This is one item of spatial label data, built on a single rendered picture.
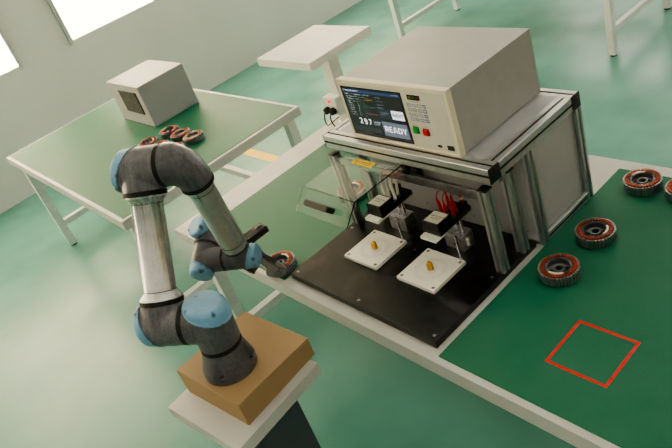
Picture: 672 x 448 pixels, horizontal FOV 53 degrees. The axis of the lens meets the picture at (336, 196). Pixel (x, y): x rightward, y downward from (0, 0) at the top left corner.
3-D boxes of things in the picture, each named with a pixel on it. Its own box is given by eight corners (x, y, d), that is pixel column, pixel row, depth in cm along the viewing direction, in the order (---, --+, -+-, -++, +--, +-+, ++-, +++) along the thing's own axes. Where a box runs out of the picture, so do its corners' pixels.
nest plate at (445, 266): (434, 294, 191) (433, 291, 191) (397, 279, 202) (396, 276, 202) (466, 263, 198) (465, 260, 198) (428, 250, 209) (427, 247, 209)
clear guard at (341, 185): (346, 229, 190) (340, 212, 187) (296, 211, 208) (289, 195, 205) (420, 169, 205) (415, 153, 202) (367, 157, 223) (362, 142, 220)
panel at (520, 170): (538, 241, 197) (521, 155, 182) (382, 196, 245) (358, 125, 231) (540, 239, 197) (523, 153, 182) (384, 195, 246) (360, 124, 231)
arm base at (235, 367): (220, 395, 175) (208, 368, 171) (195, 369, 187) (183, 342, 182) (267, 361, 182) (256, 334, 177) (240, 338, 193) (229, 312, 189)
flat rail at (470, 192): (485, 202, 179) (483, 193, 178) (336, 164, 225) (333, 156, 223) (488, 199, 180) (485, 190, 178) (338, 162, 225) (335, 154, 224)
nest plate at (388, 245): (376, 270, 209) (375, 267, 209) (344, 257, 220) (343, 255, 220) (407, 243, 216) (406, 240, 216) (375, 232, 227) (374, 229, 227)
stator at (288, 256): (278, 282, 224) (274, 274, 222) (260, 272, 232) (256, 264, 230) (303, 263, 228) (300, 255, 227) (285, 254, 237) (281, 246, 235)
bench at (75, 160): (189, 340, 337) (121, 222, 301) (63, 246, 474) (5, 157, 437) (341, 219, 389) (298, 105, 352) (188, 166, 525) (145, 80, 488)
